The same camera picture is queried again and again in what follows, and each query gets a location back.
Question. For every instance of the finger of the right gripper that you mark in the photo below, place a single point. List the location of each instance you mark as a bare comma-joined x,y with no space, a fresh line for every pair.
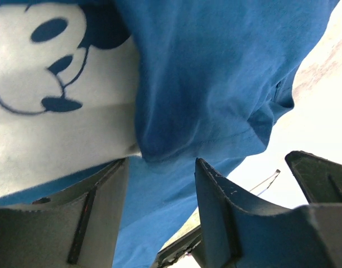
319,179

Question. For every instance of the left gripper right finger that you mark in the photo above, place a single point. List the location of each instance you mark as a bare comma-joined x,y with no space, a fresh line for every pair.
242,230

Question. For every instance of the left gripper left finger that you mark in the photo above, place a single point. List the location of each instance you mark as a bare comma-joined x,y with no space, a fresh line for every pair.
75,227

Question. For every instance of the blue t shirt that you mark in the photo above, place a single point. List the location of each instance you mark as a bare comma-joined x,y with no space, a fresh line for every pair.
160,83

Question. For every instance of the black base beam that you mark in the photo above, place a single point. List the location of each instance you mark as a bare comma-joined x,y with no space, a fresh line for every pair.
178,249

